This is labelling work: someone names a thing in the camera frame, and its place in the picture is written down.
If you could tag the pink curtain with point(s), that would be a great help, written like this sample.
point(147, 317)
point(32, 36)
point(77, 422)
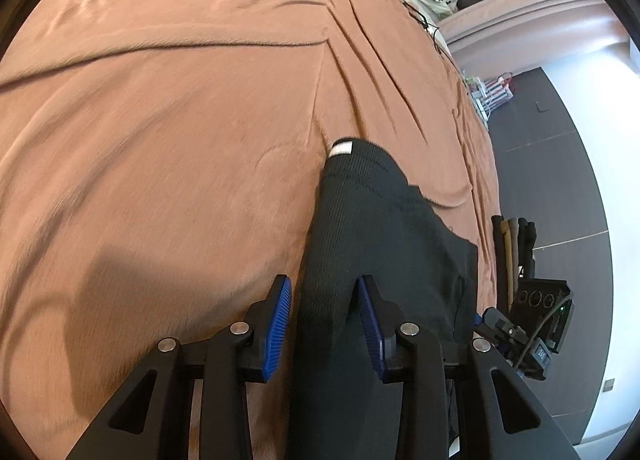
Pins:
point(525, 19)

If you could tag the striped shopping bag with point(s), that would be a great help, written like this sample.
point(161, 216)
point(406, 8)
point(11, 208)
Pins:
point(492, 94)

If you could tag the brown fleece blanket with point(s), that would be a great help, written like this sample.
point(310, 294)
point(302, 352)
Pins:
point(150, 114)

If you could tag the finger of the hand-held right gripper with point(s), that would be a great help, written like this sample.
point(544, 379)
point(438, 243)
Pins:
point(500, 332)

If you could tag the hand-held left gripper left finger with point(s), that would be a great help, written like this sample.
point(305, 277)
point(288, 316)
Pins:
point(280, 325)

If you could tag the brown roll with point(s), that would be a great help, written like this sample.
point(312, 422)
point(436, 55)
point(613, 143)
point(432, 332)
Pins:
point(509, 250)

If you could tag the black knit garment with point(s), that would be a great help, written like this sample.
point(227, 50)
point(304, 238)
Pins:
point(360, 220)

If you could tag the wall outlet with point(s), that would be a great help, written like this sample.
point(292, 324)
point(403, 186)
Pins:
point(608, 385)

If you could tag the black roll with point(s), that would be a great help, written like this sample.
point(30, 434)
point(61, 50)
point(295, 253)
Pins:
point(529, 245)

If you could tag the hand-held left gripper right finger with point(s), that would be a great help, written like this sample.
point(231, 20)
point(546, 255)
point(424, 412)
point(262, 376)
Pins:
point(370, 330)

